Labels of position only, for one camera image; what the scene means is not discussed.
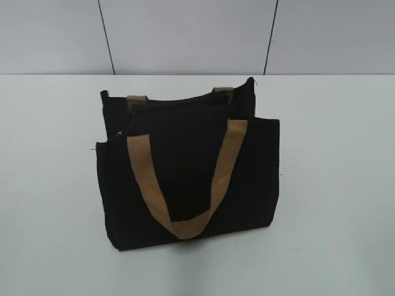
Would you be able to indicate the black canvas tote bag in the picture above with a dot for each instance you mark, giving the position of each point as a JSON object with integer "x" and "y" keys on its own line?
{"x": 185, "y": 142}

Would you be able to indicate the tan front bag handle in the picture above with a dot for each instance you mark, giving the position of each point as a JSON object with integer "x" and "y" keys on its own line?
{"x": 139, "y": 151}

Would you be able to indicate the tan bag handle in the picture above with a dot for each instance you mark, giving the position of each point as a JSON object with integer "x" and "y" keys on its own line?
{"x": 139, "y": 151}
{"x": 218, "y": 96}

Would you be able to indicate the tan rear bag handle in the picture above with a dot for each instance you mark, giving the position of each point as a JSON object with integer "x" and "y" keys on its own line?
{"x": 218, "y": 96}

